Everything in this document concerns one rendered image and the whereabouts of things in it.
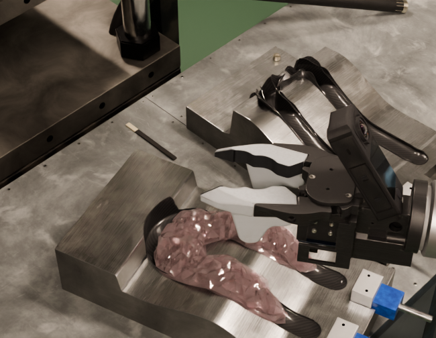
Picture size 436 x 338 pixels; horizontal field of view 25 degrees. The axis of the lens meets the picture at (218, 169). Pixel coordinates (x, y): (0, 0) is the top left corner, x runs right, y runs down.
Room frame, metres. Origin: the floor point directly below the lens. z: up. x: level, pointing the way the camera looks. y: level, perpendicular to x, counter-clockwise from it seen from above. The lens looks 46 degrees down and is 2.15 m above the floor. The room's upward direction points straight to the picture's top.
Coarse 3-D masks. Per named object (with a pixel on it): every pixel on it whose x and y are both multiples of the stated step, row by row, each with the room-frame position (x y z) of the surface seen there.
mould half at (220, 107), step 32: (256, 64) 1.53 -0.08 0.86; (288, 64) 1.53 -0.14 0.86; (352, 64) 1.45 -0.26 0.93; (224, 96) 1.43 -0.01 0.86; (256, 96) 1.35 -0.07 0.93; (288, 96) 1.35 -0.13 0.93; (320, 96) 1.36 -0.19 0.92; (352, 96) 1.38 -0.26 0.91; (192, 128) 1.39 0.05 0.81; (224, 128) 1.34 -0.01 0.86; (256, 128) 1.27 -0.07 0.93; (288, 128) 1.28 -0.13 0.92; (320, 128) 1.30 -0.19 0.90; (384, 128) 1.32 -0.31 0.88; (416, 128) 1.32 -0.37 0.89
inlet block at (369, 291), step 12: (360, 276) 0.97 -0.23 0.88; (372, 276) 0.97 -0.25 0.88; (360, 288) 0.95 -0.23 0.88; (372, 288) 0.95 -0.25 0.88; (384, 288) 0.96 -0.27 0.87; (360, 300) 0.94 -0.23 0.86; (372, 300) 0.93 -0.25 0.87; (384, 300) 0.93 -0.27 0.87; (396, 300) 0.93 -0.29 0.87; (384, 312) 0.92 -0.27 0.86; (396, 312) 0.92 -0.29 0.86; (408, 312) 0.92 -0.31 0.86; (420, 312) 0.92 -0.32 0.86
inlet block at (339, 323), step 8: (336, 320) 0.89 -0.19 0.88; (344, 320) 0.89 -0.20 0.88; (336, 328) 0.87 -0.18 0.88; (344, 328) 0.87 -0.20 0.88; (352, 328) 0.87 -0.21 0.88; (328, 336) 0.86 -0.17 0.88; (336, 336) 0.86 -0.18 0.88; (344, 336) 0.86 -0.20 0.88; (352, 336) 0.86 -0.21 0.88; (360, 336) 0.87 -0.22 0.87
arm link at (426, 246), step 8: (432, 184) 0.63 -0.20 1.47; (432, 192) 0.62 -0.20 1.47; (432, 200) 0.61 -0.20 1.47; (432, 208) 0.60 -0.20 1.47; (432, 216) 0.59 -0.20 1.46; (424, 224) 0.59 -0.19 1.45; (432, 224) 0.59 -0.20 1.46; (424, 232) 0.59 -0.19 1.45; (432, 232) 0.58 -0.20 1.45; (424, 240) 0.59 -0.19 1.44; (432, 240) 0.58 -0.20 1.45; (424, 248) 0.58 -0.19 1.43; (432, 248) 0.58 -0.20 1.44; (424, 256) 0.58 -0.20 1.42; (432, 256) 0.58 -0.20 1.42
